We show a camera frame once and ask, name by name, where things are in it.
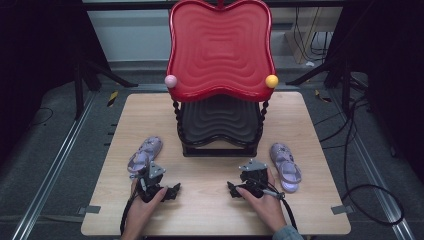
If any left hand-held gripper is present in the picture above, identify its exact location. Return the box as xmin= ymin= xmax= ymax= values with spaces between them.
xmin=131 ymin=160 xmax=182 ymax=204

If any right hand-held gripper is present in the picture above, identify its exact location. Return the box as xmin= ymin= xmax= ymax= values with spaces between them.
xmin=227 ymin=158 xmax=278 ymax=200

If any lilac child's sandal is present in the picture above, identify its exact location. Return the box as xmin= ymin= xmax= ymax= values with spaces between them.
xmin=268 ymin=142 xmax=303 ymax=194
xmin=127 ymin=135 xmax=164 ymax=175

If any red and black shoe rack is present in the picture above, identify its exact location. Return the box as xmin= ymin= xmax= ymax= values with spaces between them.
xmin=165 ymin=0 xmax=278 ymax=158

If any person's left hand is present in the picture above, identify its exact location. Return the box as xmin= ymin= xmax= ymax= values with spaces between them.
xmin=121 ymin=179 xmax=169 ymax=238

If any person's right hand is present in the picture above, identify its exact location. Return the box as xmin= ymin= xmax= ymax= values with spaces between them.
xmin=235 ymin=169 xmax=288 ymax=234

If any grey tape piece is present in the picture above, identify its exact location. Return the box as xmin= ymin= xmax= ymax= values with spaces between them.
xmin=330 ymin=204 xmax=354 ymax=216
xmin=77 ymin=205 xmax=102 ymax=215

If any yellow black striped tape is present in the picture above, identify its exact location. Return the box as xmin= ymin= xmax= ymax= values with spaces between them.
xmin=106 ymin=90 xmax=120 ymax=108
xmin=314 ymin=88 xmax=333 ymax=104

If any yellow ball knob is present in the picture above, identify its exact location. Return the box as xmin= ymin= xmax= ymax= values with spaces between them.
xmin=265 ymin=74 xmax=280 ymax=89

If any pink ball knob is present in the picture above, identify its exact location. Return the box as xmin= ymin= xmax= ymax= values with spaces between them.
xmin=164 ymin=74 xmax=178 ymax=89

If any black tripod stand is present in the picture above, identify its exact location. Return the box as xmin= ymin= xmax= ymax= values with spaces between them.
xmin=285 ymin=58 xmax=355 ymax=116
xmin=73 ymin=58 xmax=139 ymax=121

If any black curtain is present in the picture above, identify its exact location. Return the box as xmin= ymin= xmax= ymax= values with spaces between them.
xmin=0 ymin=0 xmax=111 ymax=168
xmin=324 ymin=0 xmax=424 ymax=184

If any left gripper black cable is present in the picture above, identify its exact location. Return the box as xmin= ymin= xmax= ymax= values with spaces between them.
xmin=119 ymin=192 xmax=138 ymax=235

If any looped black floor cable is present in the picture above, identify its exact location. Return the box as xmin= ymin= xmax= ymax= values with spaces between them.
xmin=313 ymin=94 xmax=406 ymax=227

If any metal floor rail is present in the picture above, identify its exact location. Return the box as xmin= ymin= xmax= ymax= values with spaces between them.
xmin=328 ymin=89 xmax=417 ymax=240
xmin=11 ymin=90 xmax=98 ymax=240

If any thin black floor cable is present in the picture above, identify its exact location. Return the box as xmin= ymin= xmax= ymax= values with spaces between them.
xmin=29 ymin=106 xmax=55 ymax=128

